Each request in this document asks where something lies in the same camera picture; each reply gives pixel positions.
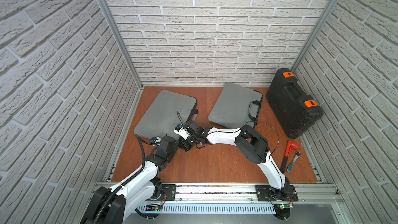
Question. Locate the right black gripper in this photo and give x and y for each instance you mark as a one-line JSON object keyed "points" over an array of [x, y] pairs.
{"points": [[184, 144]]}

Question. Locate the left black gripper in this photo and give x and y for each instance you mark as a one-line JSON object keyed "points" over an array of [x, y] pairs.
{"points": [[163, 141]]}

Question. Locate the grey laptop bag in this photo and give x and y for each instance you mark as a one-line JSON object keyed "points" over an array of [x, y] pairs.
{"points": [[236, 107], [163, 115]]}

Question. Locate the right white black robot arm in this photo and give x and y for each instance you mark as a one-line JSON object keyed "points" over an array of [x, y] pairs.
{"points": [[251, 143]]}

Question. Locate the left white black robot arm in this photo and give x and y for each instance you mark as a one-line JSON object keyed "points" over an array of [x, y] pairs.
{"points": [[113, 205]]}

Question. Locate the red black pipe wrench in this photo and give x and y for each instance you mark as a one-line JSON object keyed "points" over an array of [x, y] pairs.
{"points": [[291, 146]]}

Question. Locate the black tool case orange latches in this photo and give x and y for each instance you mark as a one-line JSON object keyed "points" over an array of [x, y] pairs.
{"points": [[295, 110]]}

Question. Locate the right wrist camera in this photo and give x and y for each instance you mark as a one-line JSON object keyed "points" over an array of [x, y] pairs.
{"points": [[182, 131]]}

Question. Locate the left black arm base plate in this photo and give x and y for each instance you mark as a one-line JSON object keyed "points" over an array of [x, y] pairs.
{"points": [[167, 191]]}

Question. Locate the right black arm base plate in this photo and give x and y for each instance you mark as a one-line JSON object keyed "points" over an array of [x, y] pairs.
{"points": [[268, 193]]}

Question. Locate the green handled ratchet wrench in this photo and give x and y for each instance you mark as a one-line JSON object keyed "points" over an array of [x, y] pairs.
{"points": [[291, 165]]}

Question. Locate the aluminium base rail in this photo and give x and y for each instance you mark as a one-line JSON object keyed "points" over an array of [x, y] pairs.
{"points": [[223, 193]]}

